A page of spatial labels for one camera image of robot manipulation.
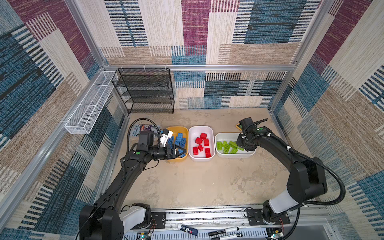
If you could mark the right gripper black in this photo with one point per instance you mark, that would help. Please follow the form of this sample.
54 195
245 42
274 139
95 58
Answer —
238 142

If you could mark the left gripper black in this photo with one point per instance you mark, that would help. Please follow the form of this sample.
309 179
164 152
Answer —
173 152

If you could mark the blue lego brick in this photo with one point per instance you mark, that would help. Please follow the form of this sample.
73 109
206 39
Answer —
171 140
179 137
183 142

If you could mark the green lego plate studded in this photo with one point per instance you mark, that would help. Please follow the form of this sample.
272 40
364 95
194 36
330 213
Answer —
233 145

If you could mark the large red lego brick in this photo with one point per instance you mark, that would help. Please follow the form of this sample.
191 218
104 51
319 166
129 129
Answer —
198 141

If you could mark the red lego brick tall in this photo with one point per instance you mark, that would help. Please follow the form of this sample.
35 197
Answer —
203 136

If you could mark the green lego plate hollow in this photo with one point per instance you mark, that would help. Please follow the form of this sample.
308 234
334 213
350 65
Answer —
233 151

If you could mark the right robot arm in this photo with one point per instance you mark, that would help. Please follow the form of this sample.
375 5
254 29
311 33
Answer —
307 178

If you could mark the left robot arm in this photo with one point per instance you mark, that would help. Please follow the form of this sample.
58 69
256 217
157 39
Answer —
105 219

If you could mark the yellow plastic tub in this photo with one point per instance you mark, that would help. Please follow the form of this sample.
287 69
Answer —
176 130

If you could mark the right white plastic tub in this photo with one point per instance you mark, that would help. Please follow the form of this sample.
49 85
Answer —
231 137

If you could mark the white plastic tub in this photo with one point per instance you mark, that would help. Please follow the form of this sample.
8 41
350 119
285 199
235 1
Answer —
231 137
195 132

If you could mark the middle white plastic tub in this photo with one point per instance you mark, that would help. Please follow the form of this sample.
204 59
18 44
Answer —
195 132

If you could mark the treehouse paperback book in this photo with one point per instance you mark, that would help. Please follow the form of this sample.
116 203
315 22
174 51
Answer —
137 128

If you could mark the blue marker pen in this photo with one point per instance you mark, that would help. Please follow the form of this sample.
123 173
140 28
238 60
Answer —
188 229

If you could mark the black marker pen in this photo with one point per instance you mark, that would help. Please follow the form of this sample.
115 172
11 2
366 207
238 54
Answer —
223 231

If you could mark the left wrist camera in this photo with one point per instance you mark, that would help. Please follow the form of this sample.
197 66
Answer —
165 136

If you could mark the black wire mesh shelf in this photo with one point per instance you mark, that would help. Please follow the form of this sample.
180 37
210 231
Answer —
145 91

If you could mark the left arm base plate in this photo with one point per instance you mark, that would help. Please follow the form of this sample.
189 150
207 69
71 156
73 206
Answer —
156 221

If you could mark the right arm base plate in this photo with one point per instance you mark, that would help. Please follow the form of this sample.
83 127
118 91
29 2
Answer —
256 218

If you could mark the white wire wall basket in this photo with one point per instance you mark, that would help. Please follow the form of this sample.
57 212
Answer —
87 112

